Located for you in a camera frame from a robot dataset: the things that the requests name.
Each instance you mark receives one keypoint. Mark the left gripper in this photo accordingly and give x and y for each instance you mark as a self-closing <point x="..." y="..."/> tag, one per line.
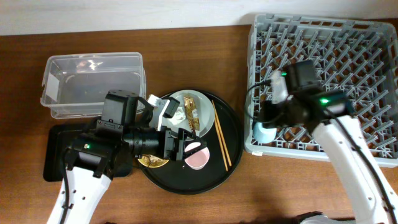
<point x="180" y="143"/>

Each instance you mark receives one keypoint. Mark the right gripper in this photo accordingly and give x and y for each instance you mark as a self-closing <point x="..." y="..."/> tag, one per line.
<point x="272" y="108"/>

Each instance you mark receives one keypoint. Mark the white tissue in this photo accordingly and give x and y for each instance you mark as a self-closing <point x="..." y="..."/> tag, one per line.
<point x="179" y="116"/>

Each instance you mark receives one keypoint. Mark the gold snack wrapper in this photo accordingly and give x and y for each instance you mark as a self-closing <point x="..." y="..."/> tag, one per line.
<point x="191" y="113"/>

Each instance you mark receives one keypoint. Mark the grey plate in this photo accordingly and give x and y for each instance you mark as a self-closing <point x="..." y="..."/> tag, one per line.
<point x="205" y="112"/>

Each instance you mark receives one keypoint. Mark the wooden chopstick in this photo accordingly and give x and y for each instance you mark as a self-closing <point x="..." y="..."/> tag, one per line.
<point x="225" y="148"/>
<point x="218" y="130"/>

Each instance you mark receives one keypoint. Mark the pink cup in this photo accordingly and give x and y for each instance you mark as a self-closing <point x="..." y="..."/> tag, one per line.
<point x="199" y="159"/>

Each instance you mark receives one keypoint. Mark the yellow bowl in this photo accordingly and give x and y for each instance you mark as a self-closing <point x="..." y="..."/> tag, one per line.
<point x="140" y="161"/>

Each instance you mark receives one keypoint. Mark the blue cup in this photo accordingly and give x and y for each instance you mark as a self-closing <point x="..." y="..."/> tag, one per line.
<point x="263" y="135"/>

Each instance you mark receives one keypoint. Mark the food scraps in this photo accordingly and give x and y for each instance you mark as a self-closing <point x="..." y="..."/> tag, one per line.
<point x="152" y="161"/>

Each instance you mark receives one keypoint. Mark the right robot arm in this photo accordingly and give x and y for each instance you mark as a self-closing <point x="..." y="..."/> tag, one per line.
<point x="335" y="128"/>

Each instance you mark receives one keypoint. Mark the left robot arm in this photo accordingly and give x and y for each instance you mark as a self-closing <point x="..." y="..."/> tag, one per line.
<point x="130" y="126"/>

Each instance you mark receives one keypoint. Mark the grey dishwasher rack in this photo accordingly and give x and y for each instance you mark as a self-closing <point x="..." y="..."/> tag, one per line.
<point x="357" y="57"/>

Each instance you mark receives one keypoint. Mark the round black serving tray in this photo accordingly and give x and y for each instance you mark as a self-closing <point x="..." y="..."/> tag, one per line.
<point x="178" y="178"/>

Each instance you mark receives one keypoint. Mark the clear plastic bin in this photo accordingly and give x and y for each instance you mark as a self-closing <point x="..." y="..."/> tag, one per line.
<point x="75" y="85"/>

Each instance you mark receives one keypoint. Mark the black rectangular tray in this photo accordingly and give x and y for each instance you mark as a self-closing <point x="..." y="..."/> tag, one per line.
<point x="60" y="137"/>

